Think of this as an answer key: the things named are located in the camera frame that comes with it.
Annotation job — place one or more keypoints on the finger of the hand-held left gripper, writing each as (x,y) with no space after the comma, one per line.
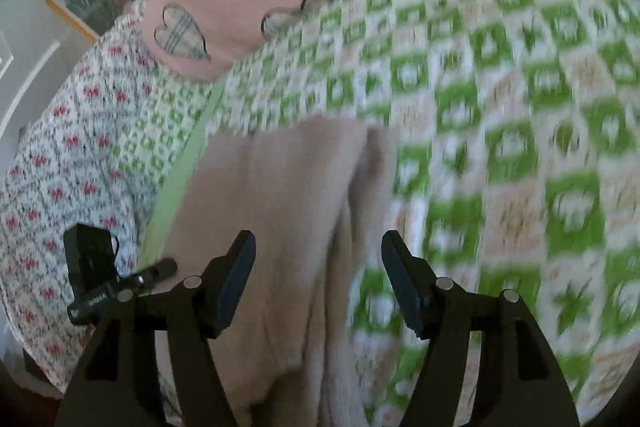
(155,271)

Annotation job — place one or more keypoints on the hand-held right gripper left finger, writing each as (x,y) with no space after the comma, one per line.
(235,287)

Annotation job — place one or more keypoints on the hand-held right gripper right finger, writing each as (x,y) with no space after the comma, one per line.
(405,287)

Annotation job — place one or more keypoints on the beige knit sweater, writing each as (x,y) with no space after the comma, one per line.
(260,207)

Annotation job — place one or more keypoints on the floral bed sheet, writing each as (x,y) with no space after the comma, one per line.
(60,147)

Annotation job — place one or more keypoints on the green checkered pillow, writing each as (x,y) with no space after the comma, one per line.
(160,132)

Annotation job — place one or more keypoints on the green checkered blanket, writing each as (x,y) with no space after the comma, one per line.
(500,107)

